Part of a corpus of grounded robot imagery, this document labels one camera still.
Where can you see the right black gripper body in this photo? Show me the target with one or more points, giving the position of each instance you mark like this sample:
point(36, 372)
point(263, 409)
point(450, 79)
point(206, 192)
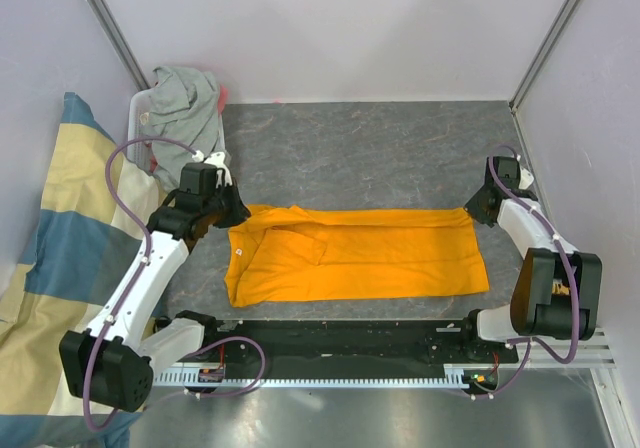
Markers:
point(474, 206)

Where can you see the orange t shirt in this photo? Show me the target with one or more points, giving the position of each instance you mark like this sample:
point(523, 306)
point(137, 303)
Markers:
point(291, 254)

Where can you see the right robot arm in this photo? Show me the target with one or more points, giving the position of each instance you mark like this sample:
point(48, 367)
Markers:
point(557, 291)

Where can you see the pink red garment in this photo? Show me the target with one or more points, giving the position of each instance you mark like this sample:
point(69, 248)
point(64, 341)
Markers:
point(222, 99)

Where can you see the right aluminium frame post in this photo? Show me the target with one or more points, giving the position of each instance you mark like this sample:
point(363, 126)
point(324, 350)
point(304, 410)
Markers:
point(553, 35)

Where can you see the white plastic basket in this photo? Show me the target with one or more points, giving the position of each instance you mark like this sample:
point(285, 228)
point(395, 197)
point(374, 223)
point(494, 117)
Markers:
point(139, 153)

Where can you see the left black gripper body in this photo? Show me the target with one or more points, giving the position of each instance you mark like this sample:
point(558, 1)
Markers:
point(223, 208)

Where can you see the aluminium rail profile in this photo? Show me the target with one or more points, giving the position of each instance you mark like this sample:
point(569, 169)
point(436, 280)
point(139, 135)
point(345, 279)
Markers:
point(594, 353)

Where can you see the blue yellow striped pillow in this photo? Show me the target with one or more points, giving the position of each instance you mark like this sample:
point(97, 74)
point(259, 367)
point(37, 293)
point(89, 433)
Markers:
point(82, 246)

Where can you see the aluminium frame post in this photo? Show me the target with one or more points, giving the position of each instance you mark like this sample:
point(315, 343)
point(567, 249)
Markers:
point(113, 32)
point(553, 35)

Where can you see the grey t shirt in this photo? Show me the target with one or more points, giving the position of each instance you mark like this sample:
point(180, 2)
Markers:
point(183, 107)

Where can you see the left aluminium frame post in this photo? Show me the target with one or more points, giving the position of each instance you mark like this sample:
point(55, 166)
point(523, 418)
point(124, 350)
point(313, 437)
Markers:
point(113, 32)

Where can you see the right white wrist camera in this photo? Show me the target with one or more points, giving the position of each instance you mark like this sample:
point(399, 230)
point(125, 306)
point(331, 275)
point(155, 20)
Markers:
point(526, 179)

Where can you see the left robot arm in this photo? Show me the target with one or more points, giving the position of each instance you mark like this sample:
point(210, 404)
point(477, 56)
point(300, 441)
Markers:
point(112, 362)

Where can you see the slotted cable duct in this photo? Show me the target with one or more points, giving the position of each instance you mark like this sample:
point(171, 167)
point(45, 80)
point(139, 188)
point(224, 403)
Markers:
point(192, 375)

